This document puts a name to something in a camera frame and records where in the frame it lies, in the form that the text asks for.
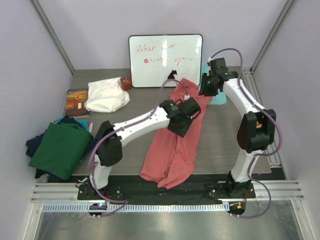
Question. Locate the teal t shirt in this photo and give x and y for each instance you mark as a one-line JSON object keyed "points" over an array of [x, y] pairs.
{"points": [[87, 125]]}

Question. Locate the green t shirt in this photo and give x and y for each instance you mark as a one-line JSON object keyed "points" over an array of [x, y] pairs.
{"points": [[61, 149]]}

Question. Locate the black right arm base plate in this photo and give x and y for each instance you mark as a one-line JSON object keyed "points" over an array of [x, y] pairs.
{"points": [[228, 190]]}

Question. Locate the white dry erase board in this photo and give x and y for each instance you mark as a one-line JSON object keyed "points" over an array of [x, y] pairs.
{"points": [[153, 58]]}

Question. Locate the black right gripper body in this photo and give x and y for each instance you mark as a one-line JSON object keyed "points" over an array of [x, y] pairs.
{"points": [[207, 88]]}

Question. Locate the white mug orange inside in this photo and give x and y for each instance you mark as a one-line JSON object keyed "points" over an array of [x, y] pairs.
{"points": [[258, 124]]}

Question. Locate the orange cover book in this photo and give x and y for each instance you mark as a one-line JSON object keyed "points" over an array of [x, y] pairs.
{"points": [[76, 103]]}

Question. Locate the aluminium right corner post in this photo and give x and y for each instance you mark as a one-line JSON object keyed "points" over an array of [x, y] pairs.
{"points": [[285, 11]]}

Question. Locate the metal wire board stand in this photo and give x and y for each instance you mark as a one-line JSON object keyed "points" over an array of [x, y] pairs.
{"points": [[172, 75]]}

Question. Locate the white perforated cable rail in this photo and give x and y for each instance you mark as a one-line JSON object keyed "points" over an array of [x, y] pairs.
{"points": [[99, 207]]}

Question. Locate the white t shirt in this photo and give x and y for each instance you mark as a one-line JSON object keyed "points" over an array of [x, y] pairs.
{"points": [[106, 96]]}

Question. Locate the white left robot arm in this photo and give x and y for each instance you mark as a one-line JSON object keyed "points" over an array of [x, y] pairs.
{"points": [[111, 138]]}

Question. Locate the teal cutting board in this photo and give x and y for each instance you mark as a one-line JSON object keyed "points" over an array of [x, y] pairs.
{"points": [[220, 98]]}

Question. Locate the aluminium corner post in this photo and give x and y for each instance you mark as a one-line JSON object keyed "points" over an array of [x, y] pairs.
{"points": [[52, 34], [285, 11]]}

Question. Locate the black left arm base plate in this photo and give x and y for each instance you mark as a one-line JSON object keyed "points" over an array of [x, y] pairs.
{"points": [[87, 192]]}

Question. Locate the red t shirt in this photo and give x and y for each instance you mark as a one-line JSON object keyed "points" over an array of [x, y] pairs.
{"points": [[171, 159]]}

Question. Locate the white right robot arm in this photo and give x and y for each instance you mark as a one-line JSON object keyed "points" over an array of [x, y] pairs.
{"points": [[256, 130]]}

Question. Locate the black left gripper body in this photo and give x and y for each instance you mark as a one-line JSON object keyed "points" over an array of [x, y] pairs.
{"points": [[180, 129]]}

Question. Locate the aluminium left corner post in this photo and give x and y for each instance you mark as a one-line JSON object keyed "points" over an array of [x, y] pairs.
{"points": [[52, 34]]}

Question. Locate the red brown eraser block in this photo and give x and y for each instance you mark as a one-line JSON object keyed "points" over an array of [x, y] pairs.
{"points": [[126, 83]]}

